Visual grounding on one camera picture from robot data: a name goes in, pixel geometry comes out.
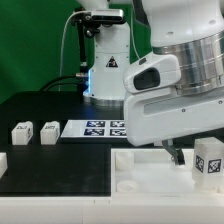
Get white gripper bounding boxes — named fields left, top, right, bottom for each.
left=124, top=87, right=224, bottom=165

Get white square tabletop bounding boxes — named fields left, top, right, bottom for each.
left=111, top=149, right=224, bottom=196

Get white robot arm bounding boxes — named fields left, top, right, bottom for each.
left=123, top=0, right=224, bottom=165

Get white front and right fence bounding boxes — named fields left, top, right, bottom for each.
left=0, top=189, right=224, bottom=224

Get white marker plate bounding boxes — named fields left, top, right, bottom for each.
left=61, top=120, right=126, bottom=138

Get white left obstacle block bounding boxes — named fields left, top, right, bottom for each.
left=0, top=153, right=8, bottom=179

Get black cables at base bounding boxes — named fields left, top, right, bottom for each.
left=39, top=72, right=90, bottom=92

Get black camera on pole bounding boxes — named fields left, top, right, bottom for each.
left=71, top=8, right=126, bottom=69

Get grey cable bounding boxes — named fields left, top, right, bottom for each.
left=58, top=10, right=88, bottom=92

